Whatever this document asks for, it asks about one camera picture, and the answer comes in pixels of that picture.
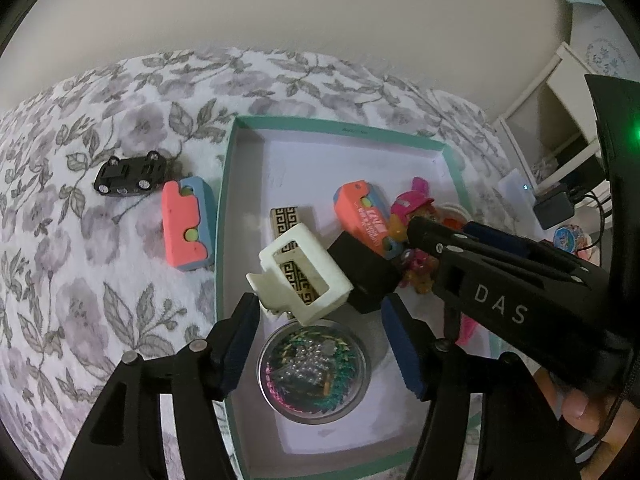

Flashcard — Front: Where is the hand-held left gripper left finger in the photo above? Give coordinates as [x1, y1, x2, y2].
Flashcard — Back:
[60, 291, 262, 480]

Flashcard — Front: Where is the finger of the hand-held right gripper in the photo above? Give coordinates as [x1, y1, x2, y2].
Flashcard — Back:
[461, 221, 578, 272]
[406, 216, 610, 287]

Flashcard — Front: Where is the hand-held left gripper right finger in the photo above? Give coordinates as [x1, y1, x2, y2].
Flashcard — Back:
[380, 292, 583, 480]

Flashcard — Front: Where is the black toy car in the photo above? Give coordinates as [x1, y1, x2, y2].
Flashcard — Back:
[93, 150, 168, 197]

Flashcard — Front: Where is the doll with pink helmet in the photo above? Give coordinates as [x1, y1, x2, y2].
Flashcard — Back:
[390, 176, 446, 293]

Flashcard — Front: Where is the small orange and blue toy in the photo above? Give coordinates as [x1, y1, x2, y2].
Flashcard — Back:
[161, 176, 218, 273]

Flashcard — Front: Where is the round tin with beads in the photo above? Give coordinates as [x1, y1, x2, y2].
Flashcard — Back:
[256, 321, 373, 427]

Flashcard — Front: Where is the pink smart watch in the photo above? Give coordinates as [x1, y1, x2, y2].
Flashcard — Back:
[456, 310, 480, 346]

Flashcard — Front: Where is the black power adapter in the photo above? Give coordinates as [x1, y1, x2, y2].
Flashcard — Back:
[532, 189, 581, 230]

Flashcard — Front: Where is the white flat device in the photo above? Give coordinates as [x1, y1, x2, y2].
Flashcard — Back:
[497, 172, 543, 231]

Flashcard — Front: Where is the cream hair claw clip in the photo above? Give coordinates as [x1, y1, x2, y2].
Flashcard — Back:
[246, 222, 355, 325]

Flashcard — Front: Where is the blue patterned round toy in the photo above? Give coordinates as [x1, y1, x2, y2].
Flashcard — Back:
[552, 225, 587, 252]

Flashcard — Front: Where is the black cable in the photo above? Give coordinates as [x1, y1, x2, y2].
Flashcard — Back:
[570, 185, 618, 266]

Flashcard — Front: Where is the white floral print sheet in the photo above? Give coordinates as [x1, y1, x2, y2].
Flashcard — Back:
[585, 35, 628, 78]

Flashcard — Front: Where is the person's right hand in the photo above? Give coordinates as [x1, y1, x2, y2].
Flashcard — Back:
[532, 366, 640, 480]

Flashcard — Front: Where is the gold and black patterned box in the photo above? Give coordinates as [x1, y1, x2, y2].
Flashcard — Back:
[269, 205, 323, 308]

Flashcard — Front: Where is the white shelf unit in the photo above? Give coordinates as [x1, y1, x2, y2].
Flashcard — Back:
[492, 42, 608, 201]

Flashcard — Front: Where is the teal cardboard box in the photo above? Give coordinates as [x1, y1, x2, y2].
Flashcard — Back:
[214, 115, 506, 480]

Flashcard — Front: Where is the large blue and orange toy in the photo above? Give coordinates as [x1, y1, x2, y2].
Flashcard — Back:
[332, 180, 403, 261]

